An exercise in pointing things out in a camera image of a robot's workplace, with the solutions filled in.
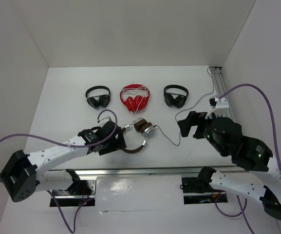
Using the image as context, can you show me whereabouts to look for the aluminium rail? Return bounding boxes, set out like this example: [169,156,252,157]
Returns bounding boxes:
[209,67,235,121]
[40,166,248,181]

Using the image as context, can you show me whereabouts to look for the right black headphones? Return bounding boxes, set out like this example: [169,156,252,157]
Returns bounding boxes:
[164,84,189,108]

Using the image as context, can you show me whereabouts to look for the black headphones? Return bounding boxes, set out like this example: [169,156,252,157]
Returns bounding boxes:
[85,85,111,109]
[164,84,189,108]

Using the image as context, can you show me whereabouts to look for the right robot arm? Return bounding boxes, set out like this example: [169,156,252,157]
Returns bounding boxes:
[178,111,281,220]

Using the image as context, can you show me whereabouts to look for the brown silver headphones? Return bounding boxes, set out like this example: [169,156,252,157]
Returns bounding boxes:
[121,117,154,155]

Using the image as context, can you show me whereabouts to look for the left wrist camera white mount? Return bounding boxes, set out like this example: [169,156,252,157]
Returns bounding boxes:
[97,117,112,126]

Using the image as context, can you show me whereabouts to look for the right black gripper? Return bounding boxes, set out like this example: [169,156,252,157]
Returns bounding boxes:
[175,108,225,155]

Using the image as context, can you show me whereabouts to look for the aluminium rail front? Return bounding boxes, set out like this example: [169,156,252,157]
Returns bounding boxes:
[40,166,248,181]

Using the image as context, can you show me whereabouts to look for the left black headphones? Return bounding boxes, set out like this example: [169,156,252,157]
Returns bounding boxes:
[85,85,111,109]

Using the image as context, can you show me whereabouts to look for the aluminium rail right side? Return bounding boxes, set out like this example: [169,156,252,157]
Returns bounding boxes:
[209,67,235,121]

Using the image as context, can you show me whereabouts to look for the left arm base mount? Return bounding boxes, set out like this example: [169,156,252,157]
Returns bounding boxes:
[51,169,97,207]

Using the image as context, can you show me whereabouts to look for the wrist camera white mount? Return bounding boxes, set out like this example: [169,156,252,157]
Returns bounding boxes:
[97,117,112,126]
[205,97,229,119]

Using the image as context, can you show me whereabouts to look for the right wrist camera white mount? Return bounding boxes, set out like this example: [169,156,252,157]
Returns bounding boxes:
[205,97,229,119]

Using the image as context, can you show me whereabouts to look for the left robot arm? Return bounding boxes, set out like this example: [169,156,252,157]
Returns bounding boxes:
[0,121,126,202]

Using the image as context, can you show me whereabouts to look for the thin black headphone cable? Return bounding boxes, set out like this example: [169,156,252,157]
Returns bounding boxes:
[152,67,216,147]

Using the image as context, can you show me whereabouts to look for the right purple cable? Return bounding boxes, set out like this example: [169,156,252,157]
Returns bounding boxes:
[214,83,281,234]

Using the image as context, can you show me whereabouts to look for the red headphones with white cable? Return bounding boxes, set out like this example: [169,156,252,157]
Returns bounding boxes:
[119,84,150,115]

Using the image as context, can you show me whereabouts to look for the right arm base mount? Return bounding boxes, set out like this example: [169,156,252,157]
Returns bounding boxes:
[180,167,228,205]

